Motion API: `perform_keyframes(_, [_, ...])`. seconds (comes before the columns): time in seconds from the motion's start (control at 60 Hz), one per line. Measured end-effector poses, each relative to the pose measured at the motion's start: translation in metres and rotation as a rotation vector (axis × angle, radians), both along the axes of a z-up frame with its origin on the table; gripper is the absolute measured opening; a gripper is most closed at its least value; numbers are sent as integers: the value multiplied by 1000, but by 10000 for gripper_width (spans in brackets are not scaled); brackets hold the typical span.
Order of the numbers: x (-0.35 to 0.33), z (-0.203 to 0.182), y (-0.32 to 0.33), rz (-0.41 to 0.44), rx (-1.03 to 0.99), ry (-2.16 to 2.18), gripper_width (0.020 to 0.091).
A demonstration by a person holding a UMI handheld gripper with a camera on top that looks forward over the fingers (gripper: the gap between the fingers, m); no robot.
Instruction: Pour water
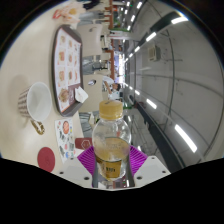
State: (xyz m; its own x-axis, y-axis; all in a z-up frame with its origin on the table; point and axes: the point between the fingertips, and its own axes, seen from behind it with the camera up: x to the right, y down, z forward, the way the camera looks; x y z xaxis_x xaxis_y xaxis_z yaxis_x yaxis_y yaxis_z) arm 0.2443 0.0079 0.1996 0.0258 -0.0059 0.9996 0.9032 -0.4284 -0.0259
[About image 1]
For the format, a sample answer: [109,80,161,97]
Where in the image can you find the flat round red coaster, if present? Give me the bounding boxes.
[36,146,56,173]

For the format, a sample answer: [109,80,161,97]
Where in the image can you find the ceiling air conditioner unit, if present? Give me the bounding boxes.
[147,44,162,62]

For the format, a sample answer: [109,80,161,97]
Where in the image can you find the red paper cup white lid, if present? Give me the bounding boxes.
[74,137,93,151]

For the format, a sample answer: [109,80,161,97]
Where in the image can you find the white patterned mug gold handle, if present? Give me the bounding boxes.
[17,81,53,136]

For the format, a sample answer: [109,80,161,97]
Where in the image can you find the person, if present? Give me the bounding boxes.
[102,79,122,101]

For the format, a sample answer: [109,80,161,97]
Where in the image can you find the beige plastic chair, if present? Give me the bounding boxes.
[78,24,111,58]
[81,74,109,113]

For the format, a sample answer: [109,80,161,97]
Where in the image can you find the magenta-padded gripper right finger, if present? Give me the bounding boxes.
[125,145,172,188]

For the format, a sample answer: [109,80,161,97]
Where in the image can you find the ceiling lights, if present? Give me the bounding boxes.
[124,0,199,154]

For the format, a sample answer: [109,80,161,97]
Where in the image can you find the brown tray with paper liner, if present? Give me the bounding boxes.
[50,24,84,118]

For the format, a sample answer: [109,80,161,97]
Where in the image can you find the clear yellow-capped drink bottle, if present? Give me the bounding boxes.
[91,99,132,183]

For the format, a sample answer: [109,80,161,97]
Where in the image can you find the white crumpled napkin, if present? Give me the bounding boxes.
[74,86,89,104]

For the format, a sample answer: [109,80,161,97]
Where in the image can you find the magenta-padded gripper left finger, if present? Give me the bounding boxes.
[54,147,98,188]

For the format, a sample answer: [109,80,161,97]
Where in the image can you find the plastic bag with food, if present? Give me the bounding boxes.
[53,4,81,24]

